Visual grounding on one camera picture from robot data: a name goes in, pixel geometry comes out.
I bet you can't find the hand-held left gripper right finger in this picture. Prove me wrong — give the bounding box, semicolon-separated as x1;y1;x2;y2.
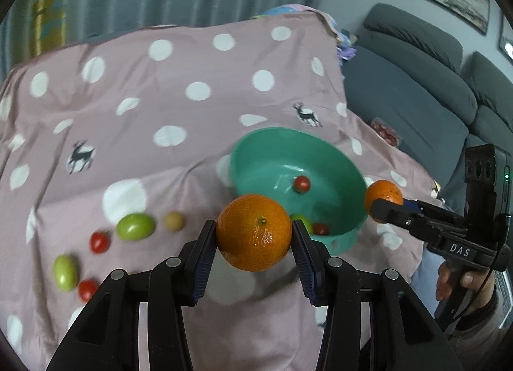
292;219;469;371

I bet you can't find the pink polka-dot tablecloth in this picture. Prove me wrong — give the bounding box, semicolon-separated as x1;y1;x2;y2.
0;3;450;371

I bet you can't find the grey sofa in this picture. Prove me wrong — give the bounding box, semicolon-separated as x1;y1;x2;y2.
341;3;513;211

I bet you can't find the light blue cloth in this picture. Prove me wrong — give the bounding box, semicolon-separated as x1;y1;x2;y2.
411;249;445;317

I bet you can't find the green plastic bowl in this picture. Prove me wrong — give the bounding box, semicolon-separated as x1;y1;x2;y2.
229;127;368;253

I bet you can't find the small orange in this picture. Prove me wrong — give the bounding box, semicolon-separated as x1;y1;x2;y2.
364;180;404;223

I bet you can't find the person's right forearm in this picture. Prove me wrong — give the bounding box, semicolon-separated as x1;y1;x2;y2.
441;287;513;340

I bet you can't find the black cable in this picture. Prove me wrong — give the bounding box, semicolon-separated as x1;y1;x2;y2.
453;213;513;321

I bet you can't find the small framed wall picture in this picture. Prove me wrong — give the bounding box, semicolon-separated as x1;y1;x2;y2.
498;14;513;61

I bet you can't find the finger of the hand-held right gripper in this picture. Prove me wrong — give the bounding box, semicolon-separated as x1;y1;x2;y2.
402;198;468;231
369;198;445;244

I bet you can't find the person's right hand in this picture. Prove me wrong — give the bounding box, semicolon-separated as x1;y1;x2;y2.
436;262;500;319

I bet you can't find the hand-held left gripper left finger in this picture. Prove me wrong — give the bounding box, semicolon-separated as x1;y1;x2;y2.
46;219;219;371

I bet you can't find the large orange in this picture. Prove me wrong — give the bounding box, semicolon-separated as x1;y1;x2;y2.
216;194;292;273

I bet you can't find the red snack packet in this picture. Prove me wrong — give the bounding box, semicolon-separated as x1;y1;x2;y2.
369;116;402;147

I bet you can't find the tan round fruit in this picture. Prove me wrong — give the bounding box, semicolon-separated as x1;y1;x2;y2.
163;211;186;232

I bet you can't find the green jujube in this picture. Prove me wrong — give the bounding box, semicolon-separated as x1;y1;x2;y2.
115;213;156;241
53;254;79;292
289;214;314;235

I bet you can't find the pastel patterned cloth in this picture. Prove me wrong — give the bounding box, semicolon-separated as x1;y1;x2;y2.
250;3;359;61

